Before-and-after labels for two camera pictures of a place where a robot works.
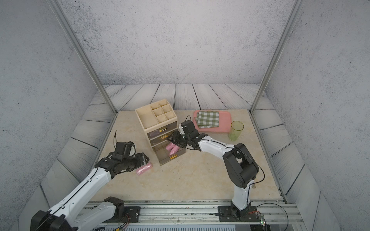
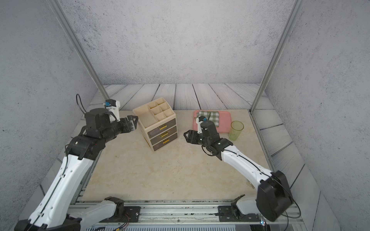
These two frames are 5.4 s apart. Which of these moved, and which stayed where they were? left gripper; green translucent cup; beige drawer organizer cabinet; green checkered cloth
Moved: left gripper
Stayed: green checkered cloth; green translucent cup; beige drawer organizer cabinet
